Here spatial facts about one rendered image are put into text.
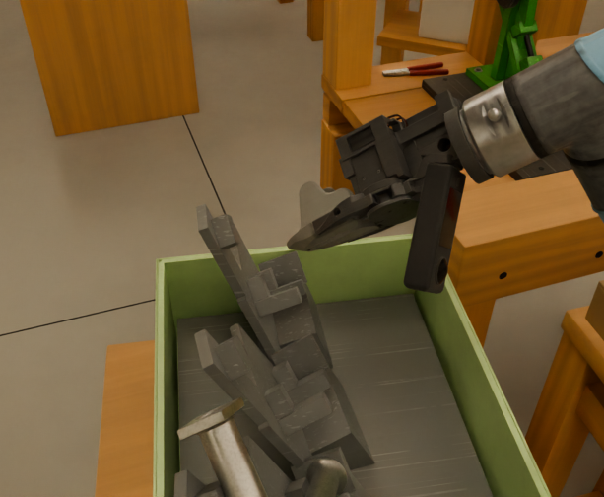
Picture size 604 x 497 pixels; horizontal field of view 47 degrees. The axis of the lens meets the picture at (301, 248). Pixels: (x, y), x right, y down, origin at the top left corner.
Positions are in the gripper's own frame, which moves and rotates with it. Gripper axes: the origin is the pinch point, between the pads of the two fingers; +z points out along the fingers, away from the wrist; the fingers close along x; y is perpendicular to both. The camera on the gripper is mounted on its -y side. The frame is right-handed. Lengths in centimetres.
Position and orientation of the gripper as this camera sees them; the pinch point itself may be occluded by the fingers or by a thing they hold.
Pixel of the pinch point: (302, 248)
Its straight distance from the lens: 69.7
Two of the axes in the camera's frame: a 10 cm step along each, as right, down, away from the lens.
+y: -2.7, -9.2, 2.9
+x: -5.2, -1.1, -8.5
